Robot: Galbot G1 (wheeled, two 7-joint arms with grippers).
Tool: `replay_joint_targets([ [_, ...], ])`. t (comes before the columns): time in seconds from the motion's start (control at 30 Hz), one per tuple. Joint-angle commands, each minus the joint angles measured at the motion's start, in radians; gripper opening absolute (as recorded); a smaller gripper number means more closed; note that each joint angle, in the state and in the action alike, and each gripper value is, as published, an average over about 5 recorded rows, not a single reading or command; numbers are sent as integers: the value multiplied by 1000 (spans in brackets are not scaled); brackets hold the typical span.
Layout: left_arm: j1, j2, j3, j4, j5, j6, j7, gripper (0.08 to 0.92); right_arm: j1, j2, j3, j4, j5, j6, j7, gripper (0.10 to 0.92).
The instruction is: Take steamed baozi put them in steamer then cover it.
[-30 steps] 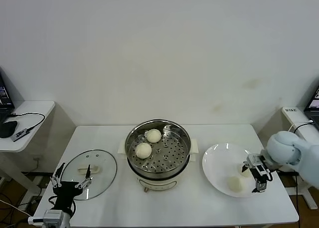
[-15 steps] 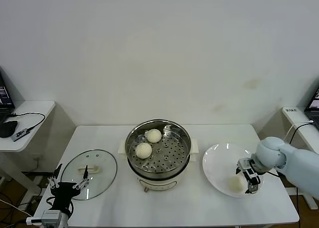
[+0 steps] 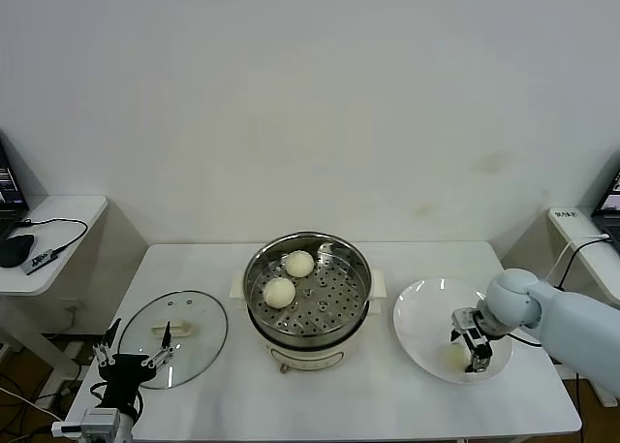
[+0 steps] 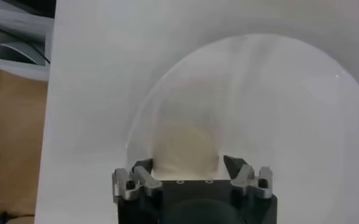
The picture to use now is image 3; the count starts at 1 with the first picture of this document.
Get black floor cables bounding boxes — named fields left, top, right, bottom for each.
left=0, top=360, right=64, bottom=443

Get glass lid with cream handle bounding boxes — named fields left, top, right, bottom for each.
left=117, top=290, right=229, bottom=390

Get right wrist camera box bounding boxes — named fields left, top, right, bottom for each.
left=452, top=308, right=479, bottom=332

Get white flat cable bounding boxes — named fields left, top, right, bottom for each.
left=550, top=234, right=610, bottom=282

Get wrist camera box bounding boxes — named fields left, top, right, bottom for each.
left=51, top=408, right=121, bottom=437
left=452, top=308, right=479, bottom=332

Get black cable with inline adapter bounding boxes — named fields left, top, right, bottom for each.
left=554, top=237, right=611, bottom=396

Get black usb drive with print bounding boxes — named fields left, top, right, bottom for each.
left=23, top=247, right=65, bottom=275

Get white steamed baozi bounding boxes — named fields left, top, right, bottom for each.
left=439, top=343, right=470, bottom=372
left=263, top=276, right=296, bottom=309
left=284, top=249, right=315, bottom=278

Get white round plate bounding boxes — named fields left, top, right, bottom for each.
left=392, top=277, right=513, bottom=385

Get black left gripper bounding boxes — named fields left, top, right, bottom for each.
left=91, top=318, right=175, bottom=410

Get white side table with label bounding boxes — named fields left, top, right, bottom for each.
left=547, top=206, right=620, bottom=408

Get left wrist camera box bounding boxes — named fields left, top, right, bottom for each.
left=51, top=408, right=121, bottom=437

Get white floor cable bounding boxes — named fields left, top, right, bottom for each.
left=0, top=387, right=64, bottom=423

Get black laptop showing camera view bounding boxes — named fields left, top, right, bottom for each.
left=591, top=169, right=620, bottom=250

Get white side table with mouse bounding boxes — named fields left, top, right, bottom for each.
left=0, top=195, right=109, bottom=381

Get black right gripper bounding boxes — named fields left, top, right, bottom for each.
left=449, top=326, right=493, bottom=375

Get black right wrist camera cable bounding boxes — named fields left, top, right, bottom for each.
left=506, top=332, right=543, bottom=348

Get cream electric cooking pot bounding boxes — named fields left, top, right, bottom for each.
left=228, top=268, right=388, bottom=375

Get thin black usb cable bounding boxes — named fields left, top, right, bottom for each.
left=13, top=217, right=89, bottom=256

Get stainless steel steamer basket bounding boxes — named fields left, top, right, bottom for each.
left=242, top=230, right=373, bottom=343

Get black computer mouse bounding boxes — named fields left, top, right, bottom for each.
left=0, top=234, right=36, bottom=269

